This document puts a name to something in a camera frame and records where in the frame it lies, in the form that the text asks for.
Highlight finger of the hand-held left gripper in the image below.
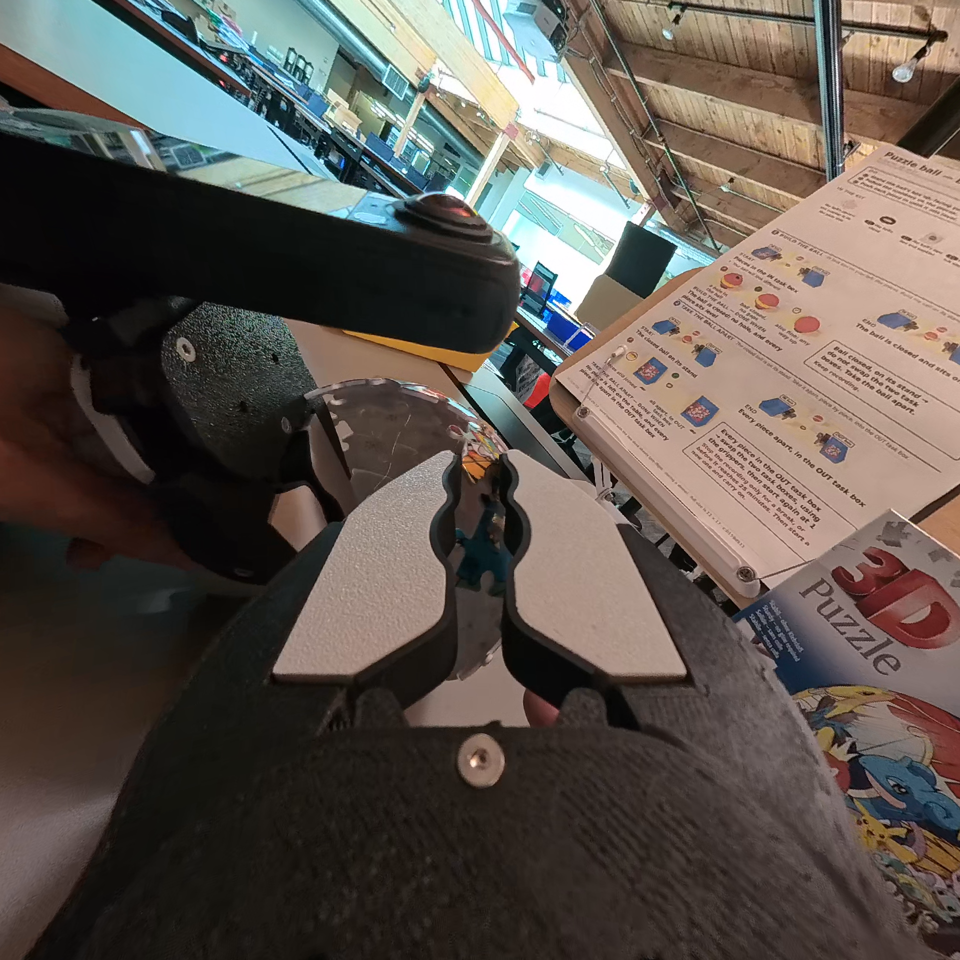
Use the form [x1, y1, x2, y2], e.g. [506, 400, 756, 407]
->
[266, 483, 335, 552]
[303, 405, 357, 519]

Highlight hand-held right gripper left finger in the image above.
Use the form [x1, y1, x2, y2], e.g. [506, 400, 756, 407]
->
[271, 450, 460, 710]

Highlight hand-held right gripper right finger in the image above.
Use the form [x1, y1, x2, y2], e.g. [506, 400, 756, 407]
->
[501, 448, 689, 710]

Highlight partly built puzzle ball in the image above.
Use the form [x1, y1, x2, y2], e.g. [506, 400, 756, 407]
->
[307, 378, 519, 682]

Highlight blue puzzle box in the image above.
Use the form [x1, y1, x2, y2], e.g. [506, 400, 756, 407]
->
[735, 510, 960, 957]

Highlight person's left hand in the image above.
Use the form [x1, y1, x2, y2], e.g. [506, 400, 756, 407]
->
[0, 303, 192, 567]

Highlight white clamp bar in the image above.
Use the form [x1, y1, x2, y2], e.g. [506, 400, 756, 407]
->
[573, 405, 762, 594]

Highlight yellow storage bin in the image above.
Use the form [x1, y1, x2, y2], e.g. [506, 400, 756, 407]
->
[341, 321, 520, 374]

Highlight light background table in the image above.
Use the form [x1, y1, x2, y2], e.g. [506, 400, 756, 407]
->
[0, 0, 335, 181]

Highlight blue storage bin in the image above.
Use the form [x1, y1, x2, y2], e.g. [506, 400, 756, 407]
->
[546, 300, 595, 352]

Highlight black red office chair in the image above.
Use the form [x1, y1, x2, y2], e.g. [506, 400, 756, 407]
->
[517, 261, 562, 318]

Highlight wooden sheet holder board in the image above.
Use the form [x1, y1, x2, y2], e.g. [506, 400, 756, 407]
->
[549, 266, 960, 601]

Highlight grey rounded board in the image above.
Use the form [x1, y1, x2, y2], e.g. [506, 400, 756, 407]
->
[573, 273, 645, 331]

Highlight printed task instruction sheet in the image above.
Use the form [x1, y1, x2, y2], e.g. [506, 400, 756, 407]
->
[558, 146, 960, 579]

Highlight black panel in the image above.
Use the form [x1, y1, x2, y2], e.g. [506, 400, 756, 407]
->
[603, 221, 680, 301]

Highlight metal light rail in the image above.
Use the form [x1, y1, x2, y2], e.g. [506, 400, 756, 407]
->
[813, 0, 850, 181]

